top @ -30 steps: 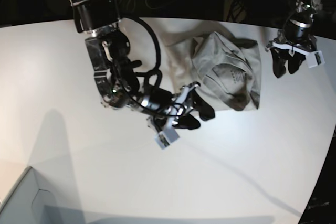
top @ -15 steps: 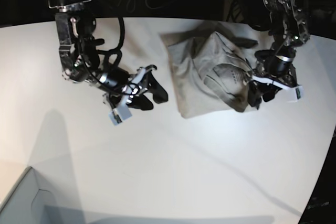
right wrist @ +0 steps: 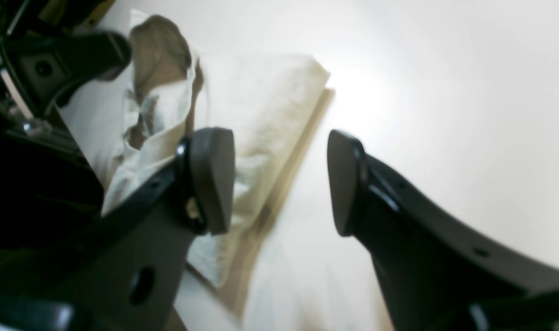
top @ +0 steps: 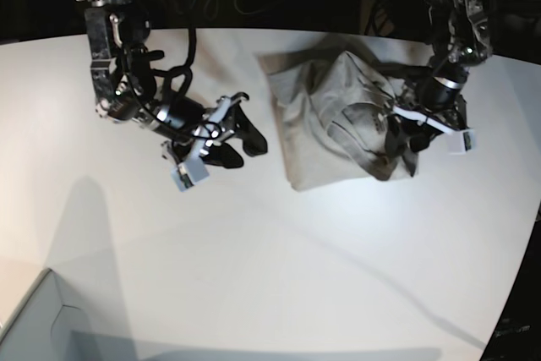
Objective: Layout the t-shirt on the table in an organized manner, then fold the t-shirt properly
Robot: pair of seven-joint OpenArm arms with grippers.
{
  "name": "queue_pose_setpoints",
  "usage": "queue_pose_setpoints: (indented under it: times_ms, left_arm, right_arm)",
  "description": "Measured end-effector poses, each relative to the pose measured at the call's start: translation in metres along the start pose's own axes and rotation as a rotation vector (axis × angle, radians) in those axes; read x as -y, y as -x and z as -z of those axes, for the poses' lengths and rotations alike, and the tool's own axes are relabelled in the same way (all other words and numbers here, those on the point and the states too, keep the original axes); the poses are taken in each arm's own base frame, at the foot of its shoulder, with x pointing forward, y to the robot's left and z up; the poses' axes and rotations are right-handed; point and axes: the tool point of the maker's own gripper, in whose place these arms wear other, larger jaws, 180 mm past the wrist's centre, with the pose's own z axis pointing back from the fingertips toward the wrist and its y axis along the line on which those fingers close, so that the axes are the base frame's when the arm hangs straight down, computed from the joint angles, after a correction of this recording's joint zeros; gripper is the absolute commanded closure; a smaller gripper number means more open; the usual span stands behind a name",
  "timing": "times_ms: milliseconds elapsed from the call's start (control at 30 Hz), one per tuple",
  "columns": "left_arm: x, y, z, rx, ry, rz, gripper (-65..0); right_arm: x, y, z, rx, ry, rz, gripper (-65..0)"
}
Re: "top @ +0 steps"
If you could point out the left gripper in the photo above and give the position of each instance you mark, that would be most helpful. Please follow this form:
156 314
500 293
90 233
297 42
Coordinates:
412 125

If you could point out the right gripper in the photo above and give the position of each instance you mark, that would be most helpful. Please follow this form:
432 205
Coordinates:
191 122

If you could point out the grey t-shirt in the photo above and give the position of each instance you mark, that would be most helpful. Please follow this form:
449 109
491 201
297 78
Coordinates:
329 105

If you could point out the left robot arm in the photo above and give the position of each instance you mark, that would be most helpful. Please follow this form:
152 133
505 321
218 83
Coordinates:
431 102

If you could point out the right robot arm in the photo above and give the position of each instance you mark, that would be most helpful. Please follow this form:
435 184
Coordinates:
128 88

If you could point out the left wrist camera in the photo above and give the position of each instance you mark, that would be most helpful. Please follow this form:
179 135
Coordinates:
461 142

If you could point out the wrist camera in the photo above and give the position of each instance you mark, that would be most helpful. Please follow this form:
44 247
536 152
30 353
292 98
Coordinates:
461 142
188 174

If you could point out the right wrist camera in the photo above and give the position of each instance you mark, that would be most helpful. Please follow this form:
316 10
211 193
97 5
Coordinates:
188 174

